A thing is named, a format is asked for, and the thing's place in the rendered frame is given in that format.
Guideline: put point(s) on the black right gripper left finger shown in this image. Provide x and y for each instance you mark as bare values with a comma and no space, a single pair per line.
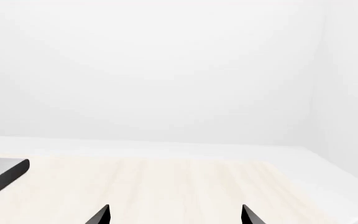
101,217

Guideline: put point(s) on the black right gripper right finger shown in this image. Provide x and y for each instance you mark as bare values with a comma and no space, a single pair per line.
250,217

